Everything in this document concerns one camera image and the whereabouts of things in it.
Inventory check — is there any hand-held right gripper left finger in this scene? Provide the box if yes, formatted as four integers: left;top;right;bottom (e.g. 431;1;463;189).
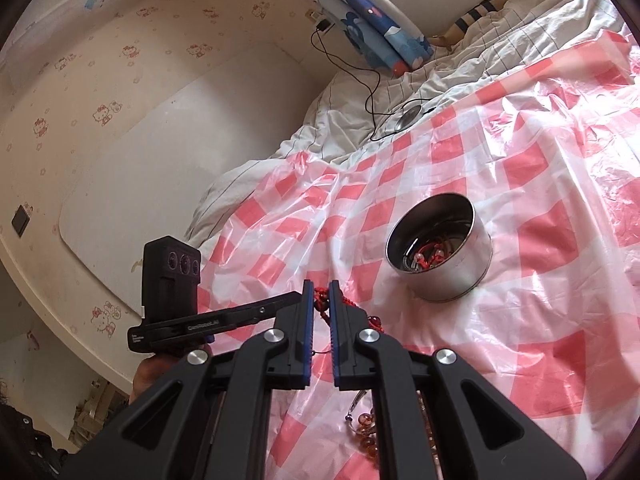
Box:
60;280;317;480

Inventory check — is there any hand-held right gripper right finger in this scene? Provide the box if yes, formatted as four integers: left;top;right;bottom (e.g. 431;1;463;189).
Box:
329;281;587;480

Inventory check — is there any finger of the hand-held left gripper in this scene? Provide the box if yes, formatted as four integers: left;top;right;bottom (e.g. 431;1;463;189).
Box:
215;294;303;328

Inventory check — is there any amber bead bracelet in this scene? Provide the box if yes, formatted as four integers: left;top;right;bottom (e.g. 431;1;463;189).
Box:
342;390;388;461

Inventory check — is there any red cord pearl bracelet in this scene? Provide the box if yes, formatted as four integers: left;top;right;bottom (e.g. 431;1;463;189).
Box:
407;242;453;273

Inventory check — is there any round metal tin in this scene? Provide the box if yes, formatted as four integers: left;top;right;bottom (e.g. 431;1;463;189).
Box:
385;192;493;303

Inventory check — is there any person's left hand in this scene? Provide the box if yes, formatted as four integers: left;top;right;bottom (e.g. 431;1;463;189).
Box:
129;355;171;406

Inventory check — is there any white padded headboard panel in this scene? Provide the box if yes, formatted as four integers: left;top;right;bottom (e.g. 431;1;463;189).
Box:
57;40;346;273

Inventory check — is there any round charger disc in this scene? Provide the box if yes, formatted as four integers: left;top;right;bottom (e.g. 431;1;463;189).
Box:
397;105;426;133

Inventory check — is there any red checkered plastic sheet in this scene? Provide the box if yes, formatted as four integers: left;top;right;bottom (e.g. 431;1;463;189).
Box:
197;30;640;480

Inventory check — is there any white striped duvet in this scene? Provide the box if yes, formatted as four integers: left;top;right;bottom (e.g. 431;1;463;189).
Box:
185;0;640;241

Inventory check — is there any striped pillow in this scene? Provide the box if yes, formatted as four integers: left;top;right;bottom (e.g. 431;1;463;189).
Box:
432;0;521;48

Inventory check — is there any black wall switch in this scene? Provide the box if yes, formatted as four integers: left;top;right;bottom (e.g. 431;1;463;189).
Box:
11;204;35;237

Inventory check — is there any black charging cable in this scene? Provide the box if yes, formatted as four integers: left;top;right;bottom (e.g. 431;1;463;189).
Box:
310;20;436;143

